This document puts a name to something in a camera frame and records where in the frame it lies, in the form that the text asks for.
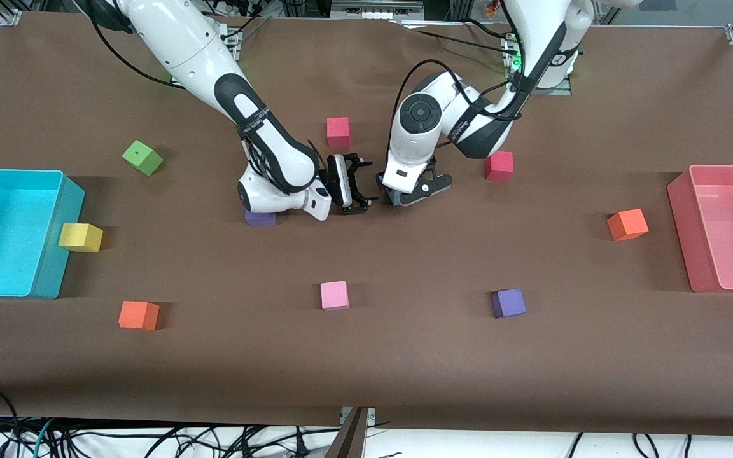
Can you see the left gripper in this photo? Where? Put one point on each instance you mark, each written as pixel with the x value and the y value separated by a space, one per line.
pixel 379 179

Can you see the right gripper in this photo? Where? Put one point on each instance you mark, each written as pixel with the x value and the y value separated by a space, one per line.
pixel 355 184

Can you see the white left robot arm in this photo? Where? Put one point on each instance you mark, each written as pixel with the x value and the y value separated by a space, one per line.
pixel 430 121

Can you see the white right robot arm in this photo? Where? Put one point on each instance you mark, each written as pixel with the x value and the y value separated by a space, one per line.
pixel 175 38

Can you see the red foam cube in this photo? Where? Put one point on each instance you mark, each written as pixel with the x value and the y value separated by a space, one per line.
pixel 338 130
pixel 499 166

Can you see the purple foam cube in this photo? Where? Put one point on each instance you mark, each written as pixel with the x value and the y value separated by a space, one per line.
pixel 259 220
pixel 508 303

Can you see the pink foam cube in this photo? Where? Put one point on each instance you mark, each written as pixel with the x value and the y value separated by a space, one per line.
pixel 335 296

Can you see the brown table cover sheet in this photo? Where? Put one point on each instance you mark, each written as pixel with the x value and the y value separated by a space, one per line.
pixel 404 356

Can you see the orange background clutter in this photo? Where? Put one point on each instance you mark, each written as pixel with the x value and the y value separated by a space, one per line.
pixel 494 6

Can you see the green foam cube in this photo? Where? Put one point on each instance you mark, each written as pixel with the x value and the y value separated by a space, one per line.
pixel 142 158

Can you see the orange foam cube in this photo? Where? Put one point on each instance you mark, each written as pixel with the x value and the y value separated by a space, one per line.
pixel 137 315
pixel 627 224

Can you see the yellow foam cube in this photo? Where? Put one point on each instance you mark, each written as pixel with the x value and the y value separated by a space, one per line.
pixel 80 236

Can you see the pink plastic bin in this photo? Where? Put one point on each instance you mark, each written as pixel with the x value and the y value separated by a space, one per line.
pixel 732 235

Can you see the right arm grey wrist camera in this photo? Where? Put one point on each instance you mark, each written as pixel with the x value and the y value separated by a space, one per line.
pixel 338 181

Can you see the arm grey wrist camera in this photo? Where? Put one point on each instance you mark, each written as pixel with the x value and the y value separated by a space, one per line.
pixel 422 191
pixel 338 181

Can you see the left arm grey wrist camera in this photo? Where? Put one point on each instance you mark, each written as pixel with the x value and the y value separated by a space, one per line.
pixel 422 191

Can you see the grey metal frame piece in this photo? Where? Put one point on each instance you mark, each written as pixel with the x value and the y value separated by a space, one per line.
pixel 376 11

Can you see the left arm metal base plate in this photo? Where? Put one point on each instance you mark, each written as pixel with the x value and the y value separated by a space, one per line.
pixel 560 91

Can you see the silver table edge bracket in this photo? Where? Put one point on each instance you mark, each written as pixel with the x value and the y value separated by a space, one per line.
pixel 369 415

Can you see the dark metal post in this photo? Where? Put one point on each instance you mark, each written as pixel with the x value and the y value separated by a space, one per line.
pixel 350 440

